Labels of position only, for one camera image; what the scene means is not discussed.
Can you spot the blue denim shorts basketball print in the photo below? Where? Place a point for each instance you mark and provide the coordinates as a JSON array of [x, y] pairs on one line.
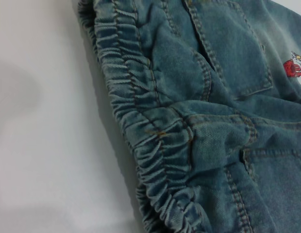
[[201, 121]]

